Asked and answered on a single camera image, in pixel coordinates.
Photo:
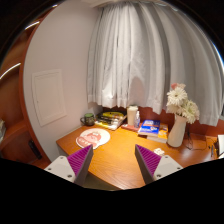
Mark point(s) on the white ceramic vase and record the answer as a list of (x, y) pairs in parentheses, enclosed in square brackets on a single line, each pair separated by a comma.
[(175, 137)]

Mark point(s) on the white cylindrical container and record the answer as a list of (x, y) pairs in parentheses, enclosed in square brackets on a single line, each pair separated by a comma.
[(131, 113)]

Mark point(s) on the white wall access panel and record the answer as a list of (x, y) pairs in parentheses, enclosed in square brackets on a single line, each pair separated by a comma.
[(47, 90)]

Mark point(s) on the stack of yellow black books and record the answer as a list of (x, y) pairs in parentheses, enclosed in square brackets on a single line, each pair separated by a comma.
[(110, 120)]

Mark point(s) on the red flat book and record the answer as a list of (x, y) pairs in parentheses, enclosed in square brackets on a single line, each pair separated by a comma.
[(129, 127)]

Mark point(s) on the blue book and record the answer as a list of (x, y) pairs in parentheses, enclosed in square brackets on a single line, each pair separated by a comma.
[(149, 128)]

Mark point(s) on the clear small bottle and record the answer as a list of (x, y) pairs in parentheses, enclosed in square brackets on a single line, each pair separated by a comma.
[(137, 120)]

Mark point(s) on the yellow book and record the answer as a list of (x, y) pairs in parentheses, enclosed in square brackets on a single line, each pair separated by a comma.
[(162, 134)]

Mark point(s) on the white and pink flowers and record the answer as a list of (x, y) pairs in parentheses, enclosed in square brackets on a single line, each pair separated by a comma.
[(179, 104)]

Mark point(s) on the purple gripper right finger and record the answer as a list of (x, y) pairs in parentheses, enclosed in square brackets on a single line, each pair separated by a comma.
[(154, 167)]

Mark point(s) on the white curtain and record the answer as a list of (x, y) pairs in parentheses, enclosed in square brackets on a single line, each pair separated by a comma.
[(138, 50)]

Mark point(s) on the round white pink mouse pad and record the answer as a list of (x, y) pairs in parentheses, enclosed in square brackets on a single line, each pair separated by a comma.
[(94, 136)]

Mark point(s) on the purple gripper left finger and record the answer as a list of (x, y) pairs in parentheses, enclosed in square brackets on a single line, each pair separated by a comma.
[(73, 168)]

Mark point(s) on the dark green mug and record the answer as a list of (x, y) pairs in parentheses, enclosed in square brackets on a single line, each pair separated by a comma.
[(88, 119)]

